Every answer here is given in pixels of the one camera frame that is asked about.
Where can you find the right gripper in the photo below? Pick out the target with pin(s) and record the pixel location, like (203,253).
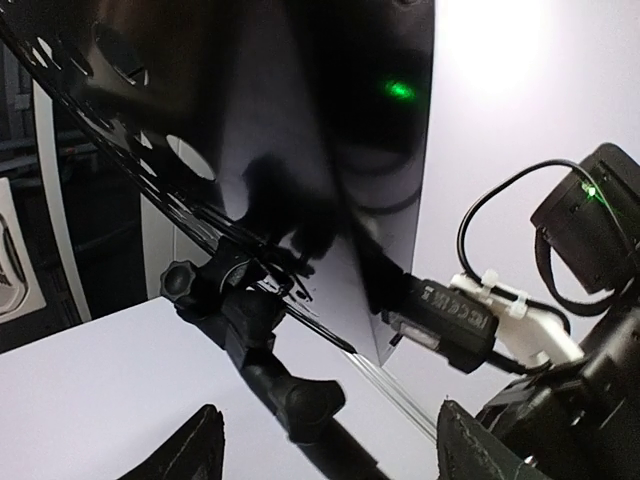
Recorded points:
(580,422)

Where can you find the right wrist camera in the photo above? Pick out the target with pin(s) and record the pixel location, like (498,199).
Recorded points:
(471,323)

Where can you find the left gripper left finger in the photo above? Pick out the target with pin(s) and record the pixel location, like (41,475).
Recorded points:
(194,451)

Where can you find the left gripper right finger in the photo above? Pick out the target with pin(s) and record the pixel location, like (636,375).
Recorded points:
(467,451)

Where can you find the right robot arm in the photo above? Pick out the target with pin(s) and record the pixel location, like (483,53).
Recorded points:
(596,234)

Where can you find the black music stand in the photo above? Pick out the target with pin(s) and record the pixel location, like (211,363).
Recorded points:
(286,139)

